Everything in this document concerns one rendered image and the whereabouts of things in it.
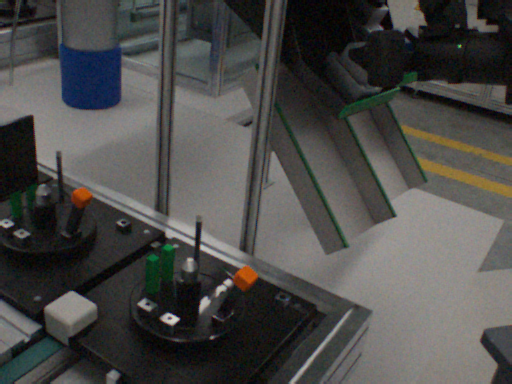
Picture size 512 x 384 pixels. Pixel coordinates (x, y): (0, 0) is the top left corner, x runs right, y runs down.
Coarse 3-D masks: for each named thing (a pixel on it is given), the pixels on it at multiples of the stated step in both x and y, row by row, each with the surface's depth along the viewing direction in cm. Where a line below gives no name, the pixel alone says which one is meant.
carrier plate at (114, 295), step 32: (160, 256) 82; (192, 256) 83; (96, 288) 75; (128, 288) 76; (256, 288) 78; (96, 320) 70; (128, 320) 70; (256, 320) 73; (288, 320) 74; (96, 352) 65; (128, 352) 66; (160, 352) 67; (224, 352) 68; (256, 352) 68
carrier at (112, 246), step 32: (32, 192) 84; (0, 224) 79; (32, 224) 82; (64, 224) 83; (96, 224) 88; (0, 256) 78; (32, 256) 77; (64, 256) 79; (96, 256) 81; (128, 256) 82; (0, 288) 73; (32, 288) 73; (64, 288) 74
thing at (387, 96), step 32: (224, 0) 82; (256, 0) 78; (288, 0) 89; (320, 0) 86; (256, 32) 80; (288, 32) 76; (320, 32) 87; (352, 32) 84; (288, 64) 77; (320, 64) 81; (320, 96) 76; (384, 96) 80
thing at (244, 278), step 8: (224, 272) 66; (232, 272) 66; (240, 272) 64; (248, 272) 65; (232, 280) 65; (240, 280) 64; (248, 280) 64; (232, 288) 66; (240, 288) 65; (232, 296) 66; (240, 296) 67; (224, 304) 67; (232, 304) 67; (224, 312) 68
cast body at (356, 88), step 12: (348, 48) 76; (336, 60) 78; (348, 60) 76; (336, 72) 78; (348, 72) 77; (360, 72) 75; (336, 84) 78; (348, 84) 77; (360, 84) 76; (348, 96) 77; (360, 96) 76; (372, 96) 78
